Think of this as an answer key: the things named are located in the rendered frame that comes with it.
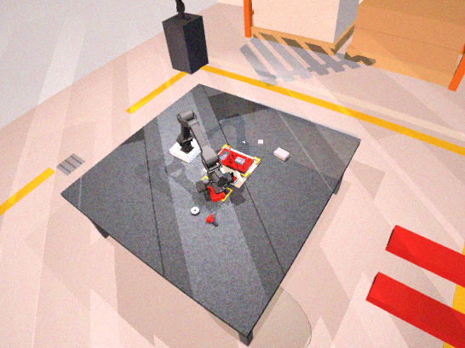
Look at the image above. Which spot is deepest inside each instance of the red car hood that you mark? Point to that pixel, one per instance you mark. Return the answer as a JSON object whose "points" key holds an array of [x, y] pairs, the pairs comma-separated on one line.
{"points": [[215, 197]]}

